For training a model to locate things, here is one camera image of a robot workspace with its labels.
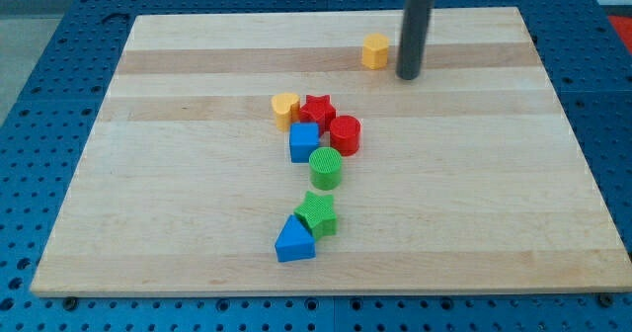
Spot green cylinder block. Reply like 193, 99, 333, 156
308, 147, 343, 191

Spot yellow heart block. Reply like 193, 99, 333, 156
271, 93, 300, 132

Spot blue cube block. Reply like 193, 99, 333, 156
289, 123, 320, 163

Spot green star block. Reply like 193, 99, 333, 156
294, 191, 338, 241

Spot blue triangle block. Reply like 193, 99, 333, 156
275, 215, 316, 263

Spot red star block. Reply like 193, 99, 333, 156
299, 94, 337, 136

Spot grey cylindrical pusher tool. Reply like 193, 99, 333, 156
396, 0, 435, 80

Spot wooden board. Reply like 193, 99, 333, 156
31, 7, 631, 297

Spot red cylinder block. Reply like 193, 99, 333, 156
330, 115, 361, 156

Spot yellow hexagon block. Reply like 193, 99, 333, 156
361, 34, 389, 69

